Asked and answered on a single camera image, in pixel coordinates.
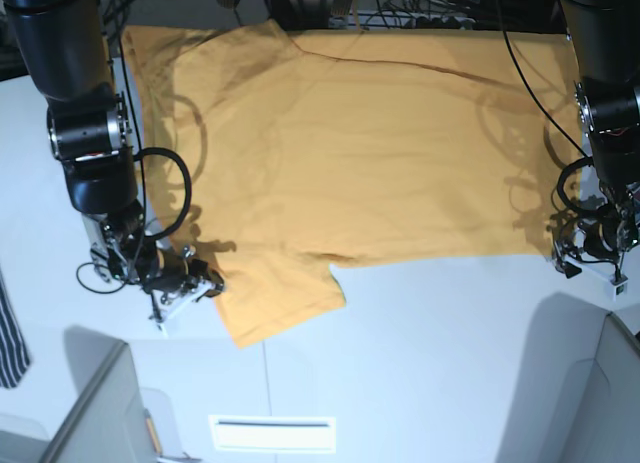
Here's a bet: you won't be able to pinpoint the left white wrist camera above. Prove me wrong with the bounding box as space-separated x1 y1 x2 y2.
609 274 628 301

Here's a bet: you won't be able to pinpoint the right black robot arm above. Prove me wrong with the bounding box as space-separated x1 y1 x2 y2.
2 0 224 323

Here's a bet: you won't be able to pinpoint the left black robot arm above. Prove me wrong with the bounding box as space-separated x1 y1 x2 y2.
559 0 639 273

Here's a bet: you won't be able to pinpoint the black power strip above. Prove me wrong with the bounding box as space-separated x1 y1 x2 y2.
328 14 475 31

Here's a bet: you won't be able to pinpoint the right grey bin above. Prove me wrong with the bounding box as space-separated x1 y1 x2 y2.
496 310 639 462

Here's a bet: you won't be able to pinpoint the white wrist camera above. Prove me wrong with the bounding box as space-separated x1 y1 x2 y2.
149 292 206 335
609 274 628 301

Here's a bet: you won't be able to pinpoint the grey bin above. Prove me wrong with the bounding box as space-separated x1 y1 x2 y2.
496 310 639 462
1 341 195 462

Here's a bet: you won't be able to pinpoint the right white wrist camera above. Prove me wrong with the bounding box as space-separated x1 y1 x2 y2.
149 292 206 335

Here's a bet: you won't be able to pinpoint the white paper label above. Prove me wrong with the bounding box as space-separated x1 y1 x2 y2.
208 415 337 454

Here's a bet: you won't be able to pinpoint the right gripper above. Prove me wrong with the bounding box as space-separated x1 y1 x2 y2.
134 245 225 299

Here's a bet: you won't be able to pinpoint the navy white striped shirt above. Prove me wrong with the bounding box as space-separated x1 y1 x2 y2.
0 279 31 389

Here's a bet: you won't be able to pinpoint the orange T-shirt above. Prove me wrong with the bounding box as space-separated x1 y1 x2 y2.
123 21 580 347

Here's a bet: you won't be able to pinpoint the left grey bin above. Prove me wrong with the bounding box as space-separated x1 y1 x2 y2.
1 341 195 462

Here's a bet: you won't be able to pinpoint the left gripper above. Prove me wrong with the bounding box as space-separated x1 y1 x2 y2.
552 204 639 279

